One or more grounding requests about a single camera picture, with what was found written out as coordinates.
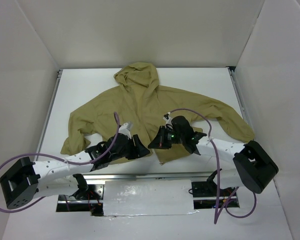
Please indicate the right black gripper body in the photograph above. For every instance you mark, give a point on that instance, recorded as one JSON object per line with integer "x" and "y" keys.
{"x": 163, "y": 136}

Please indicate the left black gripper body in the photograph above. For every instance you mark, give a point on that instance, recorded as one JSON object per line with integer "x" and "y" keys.
{"x": 134, "y": 144}

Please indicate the tan hooded zip jacket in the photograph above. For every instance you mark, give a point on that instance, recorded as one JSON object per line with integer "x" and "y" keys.
{"x": 139, "y": 98}

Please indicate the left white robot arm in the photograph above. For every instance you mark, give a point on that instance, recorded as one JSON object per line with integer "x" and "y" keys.
{"x": 26, "y": 180}

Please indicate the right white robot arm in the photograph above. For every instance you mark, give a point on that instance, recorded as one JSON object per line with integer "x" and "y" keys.
{"x": 254, "y": 168}

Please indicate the white foam front panel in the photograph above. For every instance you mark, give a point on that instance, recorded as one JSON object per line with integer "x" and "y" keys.
{"x": 147, "y": 198}

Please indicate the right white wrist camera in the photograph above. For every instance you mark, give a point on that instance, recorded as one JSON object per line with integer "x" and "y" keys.
{"x": 167, "y": 118}

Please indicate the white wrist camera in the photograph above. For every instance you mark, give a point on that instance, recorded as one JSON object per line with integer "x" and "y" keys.
{"x": 125, "y": 129}
{"x": 167, "y": 118}

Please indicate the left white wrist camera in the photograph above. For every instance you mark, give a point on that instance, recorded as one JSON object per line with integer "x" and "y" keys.
{"x": 125, "y": 129}

